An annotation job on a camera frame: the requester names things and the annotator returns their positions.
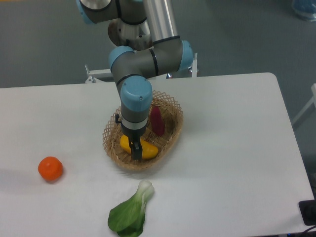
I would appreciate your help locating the orange tangerine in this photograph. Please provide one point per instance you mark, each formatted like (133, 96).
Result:
(50, 169)

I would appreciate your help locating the black device at table corner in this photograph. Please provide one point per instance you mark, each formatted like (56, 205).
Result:
(308, 211)

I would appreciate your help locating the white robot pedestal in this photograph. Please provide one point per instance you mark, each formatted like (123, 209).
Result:
(120, 33)

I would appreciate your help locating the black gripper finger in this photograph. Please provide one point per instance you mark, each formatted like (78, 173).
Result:
(136, 150)

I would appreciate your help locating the green bok choy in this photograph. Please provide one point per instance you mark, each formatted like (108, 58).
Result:
(128, 218)

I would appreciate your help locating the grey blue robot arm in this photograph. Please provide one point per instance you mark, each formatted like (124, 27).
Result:
(130, 68)

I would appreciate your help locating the blue object top right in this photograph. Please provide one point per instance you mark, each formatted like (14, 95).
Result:
(306, 9)

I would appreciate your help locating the purple sweet potato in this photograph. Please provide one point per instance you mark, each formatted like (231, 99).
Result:
(157, 121)

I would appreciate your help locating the white frame at right edge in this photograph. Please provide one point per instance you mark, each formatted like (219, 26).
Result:
(306, 110)

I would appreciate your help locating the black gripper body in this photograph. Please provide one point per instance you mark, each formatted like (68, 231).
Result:
(133, 130)

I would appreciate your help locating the woven wicker basket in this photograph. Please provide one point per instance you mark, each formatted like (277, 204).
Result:
(172, 116)

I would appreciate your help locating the yellow mango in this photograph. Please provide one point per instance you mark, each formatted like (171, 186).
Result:
(149, 151)

